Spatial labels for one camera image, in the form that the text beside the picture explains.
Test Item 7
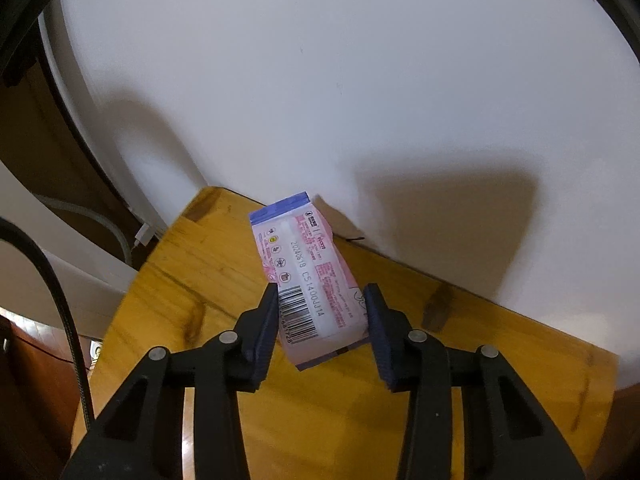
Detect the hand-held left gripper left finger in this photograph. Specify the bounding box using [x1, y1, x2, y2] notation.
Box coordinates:
[60, 282, 279, 480]

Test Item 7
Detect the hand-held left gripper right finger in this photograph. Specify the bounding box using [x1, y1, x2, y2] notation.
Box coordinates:
[362, 284, 586, 480]

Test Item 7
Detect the pink wet wipes packet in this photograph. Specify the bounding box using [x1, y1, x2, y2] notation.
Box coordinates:
[248, 191, 372, 372]

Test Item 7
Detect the wooden door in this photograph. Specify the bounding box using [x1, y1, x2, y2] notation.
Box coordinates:
[597, 380, 640, 480]

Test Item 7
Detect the white bladeless fan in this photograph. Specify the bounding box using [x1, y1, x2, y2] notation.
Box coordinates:
[0, 0, 171, 341]

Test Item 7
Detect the black cable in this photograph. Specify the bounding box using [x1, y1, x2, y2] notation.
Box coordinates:
[0, 217, 96, 428]

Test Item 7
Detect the grey steamer hose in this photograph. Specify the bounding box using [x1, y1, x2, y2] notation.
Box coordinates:
[30, 192, 133, 266]

